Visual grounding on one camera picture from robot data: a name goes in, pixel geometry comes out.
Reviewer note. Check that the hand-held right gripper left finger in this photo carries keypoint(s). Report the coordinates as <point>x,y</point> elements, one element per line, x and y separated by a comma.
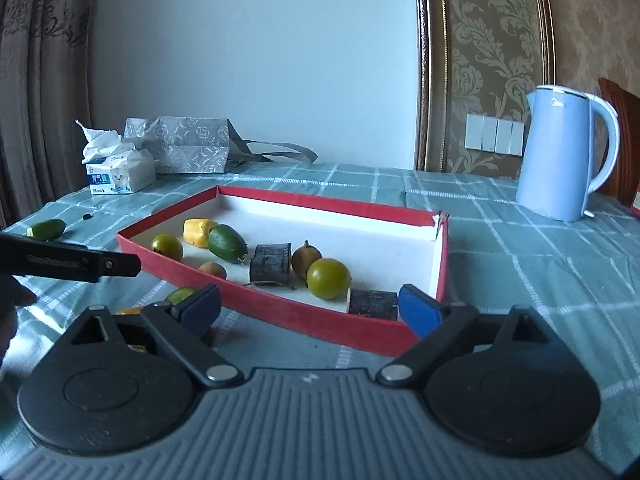
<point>200,307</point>

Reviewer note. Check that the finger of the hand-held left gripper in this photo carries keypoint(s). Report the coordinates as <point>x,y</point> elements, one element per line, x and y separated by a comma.
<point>60,260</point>
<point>10,297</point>

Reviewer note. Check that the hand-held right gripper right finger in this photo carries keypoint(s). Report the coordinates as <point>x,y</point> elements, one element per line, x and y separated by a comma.
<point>417,312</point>

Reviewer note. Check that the brown round fruit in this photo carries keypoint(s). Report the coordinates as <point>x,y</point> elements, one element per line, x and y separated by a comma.
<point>212,271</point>

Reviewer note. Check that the dark block piece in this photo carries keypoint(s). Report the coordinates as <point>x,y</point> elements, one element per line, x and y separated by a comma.
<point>372,305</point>
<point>270,264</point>

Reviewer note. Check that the small green round fruit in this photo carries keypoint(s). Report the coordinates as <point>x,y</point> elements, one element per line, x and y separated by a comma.
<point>167,247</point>

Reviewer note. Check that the green oval fruit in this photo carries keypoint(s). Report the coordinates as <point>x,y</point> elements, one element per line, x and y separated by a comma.
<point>227,244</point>

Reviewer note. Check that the large green round fruit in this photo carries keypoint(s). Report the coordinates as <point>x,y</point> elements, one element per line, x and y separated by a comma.
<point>329,279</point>

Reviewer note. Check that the red shallow box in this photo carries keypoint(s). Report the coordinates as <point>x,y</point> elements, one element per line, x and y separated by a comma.
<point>300,317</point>

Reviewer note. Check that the brown round fruit pointed tip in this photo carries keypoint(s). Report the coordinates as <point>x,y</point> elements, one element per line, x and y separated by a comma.
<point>302,260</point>

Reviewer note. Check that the green halved fruit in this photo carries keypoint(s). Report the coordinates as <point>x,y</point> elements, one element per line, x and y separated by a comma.
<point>177,295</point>

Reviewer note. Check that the green cucumber piece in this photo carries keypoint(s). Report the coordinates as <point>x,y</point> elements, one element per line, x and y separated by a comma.
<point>46,228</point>

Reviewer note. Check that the yellow fruit piece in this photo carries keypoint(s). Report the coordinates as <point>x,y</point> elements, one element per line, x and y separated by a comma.
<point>131,311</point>

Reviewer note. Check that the yellow corn piece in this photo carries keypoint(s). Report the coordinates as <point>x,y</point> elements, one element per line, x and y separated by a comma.
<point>195,232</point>

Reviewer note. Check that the white tissue pack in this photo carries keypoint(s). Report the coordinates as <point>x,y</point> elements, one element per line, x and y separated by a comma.
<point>125,172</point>

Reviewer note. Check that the teal checked tablecloth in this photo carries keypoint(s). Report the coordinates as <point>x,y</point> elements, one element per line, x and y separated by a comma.
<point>525,270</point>

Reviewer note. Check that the grey patterned gift bag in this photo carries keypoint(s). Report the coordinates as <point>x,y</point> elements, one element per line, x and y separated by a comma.
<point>195,145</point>

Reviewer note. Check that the brown curtain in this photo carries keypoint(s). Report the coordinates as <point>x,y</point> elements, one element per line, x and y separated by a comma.
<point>40,85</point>

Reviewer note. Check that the light blue electric kettle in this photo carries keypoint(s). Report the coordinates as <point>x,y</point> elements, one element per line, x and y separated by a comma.
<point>555,160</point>

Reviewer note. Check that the brown wooden chair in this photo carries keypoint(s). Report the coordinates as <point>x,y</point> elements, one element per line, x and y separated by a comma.
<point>627,150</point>

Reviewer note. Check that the white wall switch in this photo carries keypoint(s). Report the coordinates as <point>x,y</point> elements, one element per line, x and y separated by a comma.
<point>495,133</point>

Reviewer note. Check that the gold wall trim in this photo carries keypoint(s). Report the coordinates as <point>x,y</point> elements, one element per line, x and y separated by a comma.
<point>430,60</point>

